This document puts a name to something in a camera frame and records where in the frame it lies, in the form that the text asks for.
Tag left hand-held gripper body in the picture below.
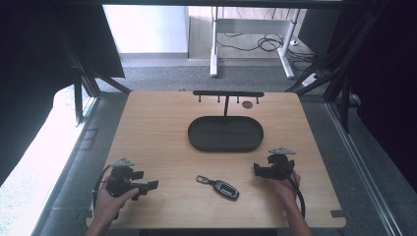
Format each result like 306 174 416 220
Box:
105 156 139 198

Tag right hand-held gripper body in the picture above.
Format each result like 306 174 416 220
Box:
267 147 297 181

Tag black car key with ring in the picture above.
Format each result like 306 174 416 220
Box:
196 175 241 202

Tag black key rack with tray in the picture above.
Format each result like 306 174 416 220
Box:
187 89 266 153

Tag person's right hand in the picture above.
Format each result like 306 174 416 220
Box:
267 170 302 207

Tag person's left hand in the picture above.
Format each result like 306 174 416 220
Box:
93 176 141 228

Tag black metal stand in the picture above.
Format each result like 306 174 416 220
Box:
45 0 133 128
284 0 389 134

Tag black curtain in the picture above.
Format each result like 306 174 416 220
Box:
0 0 126 187
296 0 417 193

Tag white board panel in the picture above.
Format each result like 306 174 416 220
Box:
102 4 190 55

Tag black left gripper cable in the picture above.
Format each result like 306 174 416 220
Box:
91 164 113 219

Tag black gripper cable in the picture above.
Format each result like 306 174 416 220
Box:
285 172 307 219
91 164 113 219

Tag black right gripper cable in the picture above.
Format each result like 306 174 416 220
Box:
285 172 307 219

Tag aluminium rail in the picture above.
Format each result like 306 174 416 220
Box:
326 100 402 236

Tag black floor cables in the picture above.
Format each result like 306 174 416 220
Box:
215 31 318 64

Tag white desk frame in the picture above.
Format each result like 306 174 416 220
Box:
209 6 301 80

